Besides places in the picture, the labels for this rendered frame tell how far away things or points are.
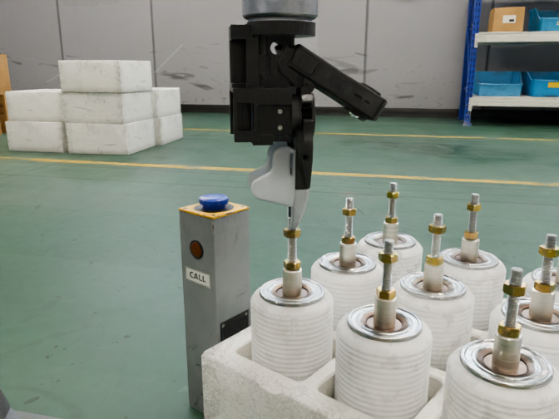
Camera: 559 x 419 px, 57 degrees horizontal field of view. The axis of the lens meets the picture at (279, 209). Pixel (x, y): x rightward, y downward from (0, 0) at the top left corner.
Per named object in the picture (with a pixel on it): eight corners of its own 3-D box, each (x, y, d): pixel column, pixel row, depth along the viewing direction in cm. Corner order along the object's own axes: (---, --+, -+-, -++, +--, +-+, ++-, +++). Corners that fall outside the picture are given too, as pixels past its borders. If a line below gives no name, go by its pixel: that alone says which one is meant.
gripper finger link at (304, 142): (288, 184, 56) (287, 102, 54) (304, 184, 57) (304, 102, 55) (295, 192, 52) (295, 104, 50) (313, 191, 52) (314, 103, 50)
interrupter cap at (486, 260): (495, 254, 73) (495, 249, 73) (502, 274, 66) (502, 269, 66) (438, 249, 75) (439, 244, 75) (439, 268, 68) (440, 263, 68)
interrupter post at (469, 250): (477, 258, 71) (479, 236, 70) (478, 265, 69) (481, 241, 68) (458, 257, 72) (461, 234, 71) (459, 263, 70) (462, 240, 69)
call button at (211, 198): (213, 216, 69) (213, 201, 69) (193, 211, 72) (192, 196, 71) (234, 209, 72) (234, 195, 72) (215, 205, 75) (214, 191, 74)
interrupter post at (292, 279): (286, 301, 58) (287, 273, 58) (278, 293, 61) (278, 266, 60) (305, 297, 59) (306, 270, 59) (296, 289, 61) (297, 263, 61)
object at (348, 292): (295, 386, 73) (296, 265, 68) (333, 357, 80) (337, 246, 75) (353, 414, 67) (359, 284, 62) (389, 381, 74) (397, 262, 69)
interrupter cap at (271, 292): (274, 314, 55) (274, 308, 55) (249, 288, 62) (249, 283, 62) (337, 302, 58) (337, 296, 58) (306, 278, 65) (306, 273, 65)
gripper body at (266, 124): (230, 140, 58) (227, 25, 55) (305, 138, 59) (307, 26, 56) (234, 150, 51) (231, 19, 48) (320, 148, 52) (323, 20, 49)
